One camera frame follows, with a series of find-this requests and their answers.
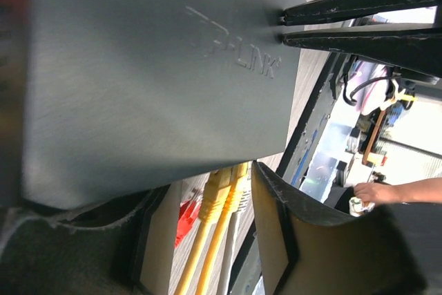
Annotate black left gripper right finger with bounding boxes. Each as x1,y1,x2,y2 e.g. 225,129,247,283
251,161,428,294

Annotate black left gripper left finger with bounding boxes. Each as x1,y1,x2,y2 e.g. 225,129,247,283
1,185,181,294

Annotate black network switch box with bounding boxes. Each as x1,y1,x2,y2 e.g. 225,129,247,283
24,0,303,209

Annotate bare human forearm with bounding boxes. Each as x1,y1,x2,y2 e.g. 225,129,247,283
394,178,442,204

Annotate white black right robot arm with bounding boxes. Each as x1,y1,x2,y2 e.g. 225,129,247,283
281,0,441,115

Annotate bare human hand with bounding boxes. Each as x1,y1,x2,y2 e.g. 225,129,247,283
354,182,398,204

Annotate red ethernet cable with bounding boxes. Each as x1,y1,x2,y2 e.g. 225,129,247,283
174,187,204,249

